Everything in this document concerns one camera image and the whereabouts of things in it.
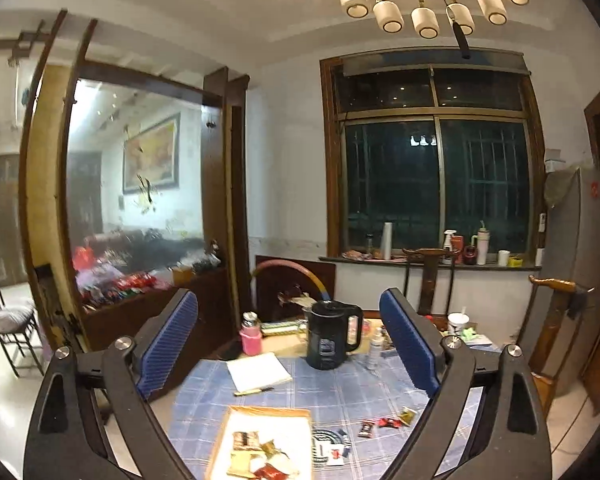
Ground framed painting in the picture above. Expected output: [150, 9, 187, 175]
[122, 112, 181, 195]

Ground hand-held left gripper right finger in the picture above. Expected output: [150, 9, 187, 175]
[378, 287, 552, 480]

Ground dark wooden cabinet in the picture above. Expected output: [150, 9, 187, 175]
[80, 267, 233, 358]

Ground black electric kettle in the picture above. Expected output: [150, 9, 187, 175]
[304, 300, 365, 371]

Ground clear barcode snack packet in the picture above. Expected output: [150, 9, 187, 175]
[232, 431, 260, 453]

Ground colourful hoop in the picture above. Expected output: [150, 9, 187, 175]
[251, 258, 330, 306]

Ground wooden framed window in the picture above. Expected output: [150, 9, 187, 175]
[320, 50, 546, 266]

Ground white notebook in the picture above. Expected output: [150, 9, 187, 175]
[226, 352, 293, 387]

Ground grey refrigerator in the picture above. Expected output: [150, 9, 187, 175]
[540, 167, 600, 396]

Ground flat yellow green box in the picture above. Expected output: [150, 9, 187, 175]
[261, 319, 307, 337]

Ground cushioned metal chair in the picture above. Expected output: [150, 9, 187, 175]
[0, 245, 43, 378]

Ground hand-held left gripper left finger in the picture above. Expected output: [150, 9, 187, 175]
[24, 288, 200, 480]

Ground blue plaid tablecloth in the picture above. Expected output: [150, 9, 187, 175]
[169, 350, 483, 480]

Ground white thermos with straw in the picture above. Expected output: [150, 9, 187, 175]
[476, 220, 489, 266]

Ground pink sleeved bottle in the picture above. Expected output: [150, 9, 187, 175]
[240, 311, 263, 357]

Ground glass partition panel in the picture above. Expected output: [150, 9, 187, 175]
[65, 77, 206, 293]

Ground white printed paper cup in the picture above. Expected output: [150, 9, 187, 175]
[447, 306, 471, 337]

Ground dark wooden board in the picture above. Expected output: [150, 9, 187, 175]
[255, 255, 337, 322]

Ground gold cardboard box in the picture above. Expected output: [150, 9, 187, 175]
[204, 405, 315, 480]

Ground white paper sheets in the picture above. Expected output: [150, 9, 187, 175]
[462, 332, 501, 348]

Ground wooden armchair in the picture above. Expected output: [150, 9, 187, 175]
[522, 275, 596, 421]

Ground dark wooden chair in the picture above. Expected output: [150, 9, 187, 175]
[401, 247, 461, 316]

